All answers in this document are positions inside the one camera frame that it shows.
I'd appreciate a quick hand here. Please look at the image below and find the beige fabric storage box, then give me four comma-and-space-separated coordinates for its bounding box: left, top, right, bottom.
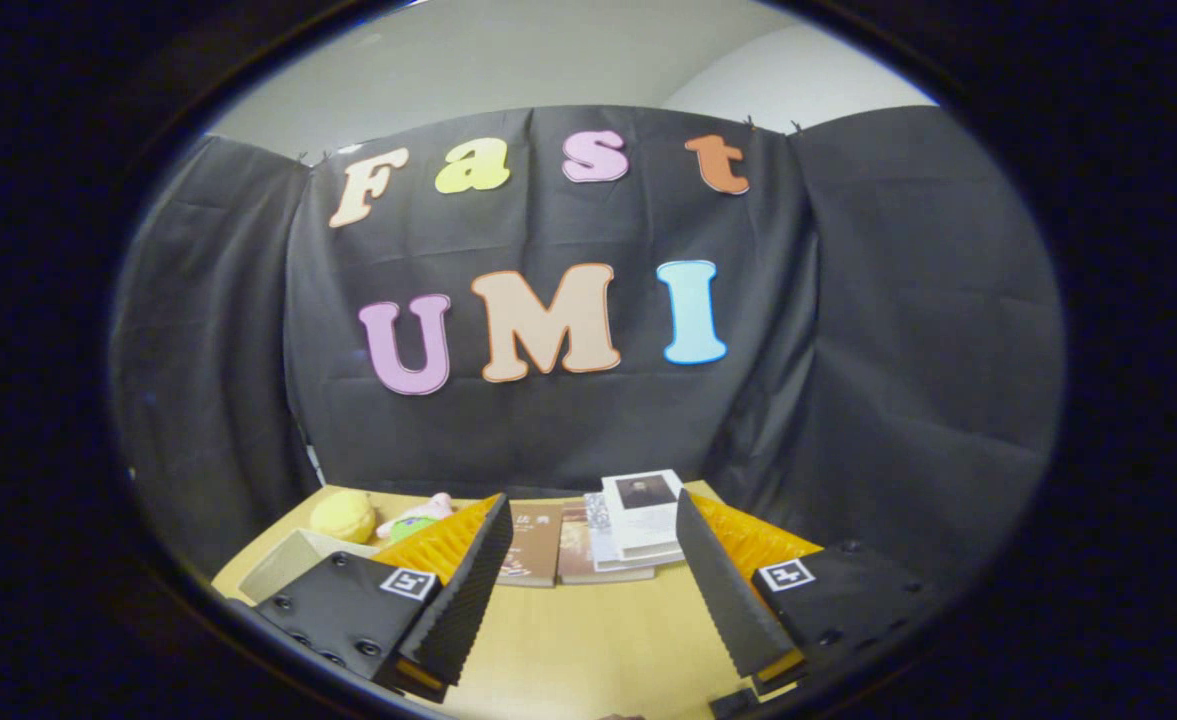
238, 528, 389, 604

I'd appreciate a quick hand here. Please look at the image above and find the pink and green plush toy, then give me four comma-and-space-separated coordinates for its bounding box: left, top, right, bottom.
376, 492, 456, 543

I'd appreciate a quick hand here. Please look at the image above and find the white patterned book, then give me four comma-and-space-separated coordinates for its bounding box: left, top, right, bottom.
584, 490, 684, 573

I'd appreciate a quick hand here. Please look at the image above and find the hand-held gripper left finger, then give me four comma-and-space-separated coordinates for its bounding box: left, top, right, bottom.
253, 493, 514, 703

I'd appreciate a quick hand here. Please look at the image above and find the brown book with cake picture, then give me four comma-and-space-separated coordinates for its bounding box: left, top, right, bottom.
496, 503, 561, 588

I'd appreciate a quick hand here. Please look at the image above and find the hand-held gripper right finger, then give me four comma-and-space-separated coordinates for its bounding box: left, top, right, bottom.
675, 488, 949, 698

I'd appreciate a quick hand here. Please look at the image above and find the tan brown book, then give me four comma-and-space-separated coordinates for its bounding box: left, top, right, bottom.
558, 503, 656, 586

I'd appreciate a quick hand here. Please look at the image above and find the yellow plush toy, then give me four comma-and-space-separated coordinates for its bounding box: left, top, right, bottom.
310, 490, 377, 544

